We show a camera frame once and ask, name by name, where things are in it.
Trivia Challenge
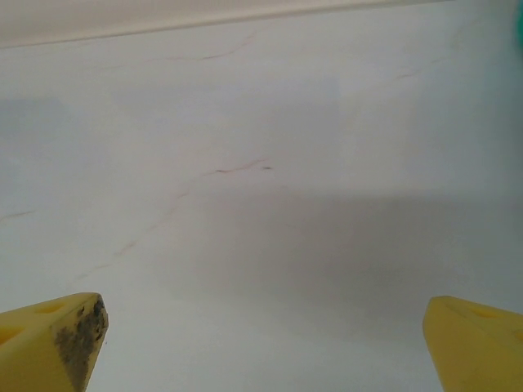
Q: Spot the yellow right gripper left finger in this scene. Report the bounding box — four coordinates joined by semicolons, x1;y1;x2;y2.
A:
0;292;110;392

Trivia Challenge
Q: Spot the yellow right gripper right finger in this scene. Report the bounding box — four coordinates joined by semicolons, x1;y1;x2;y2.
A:
422;295;523;392

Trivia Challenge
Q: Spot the teal plastic basket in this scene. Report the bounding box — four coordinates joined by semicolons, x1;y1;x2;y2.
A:
512;0;523;41

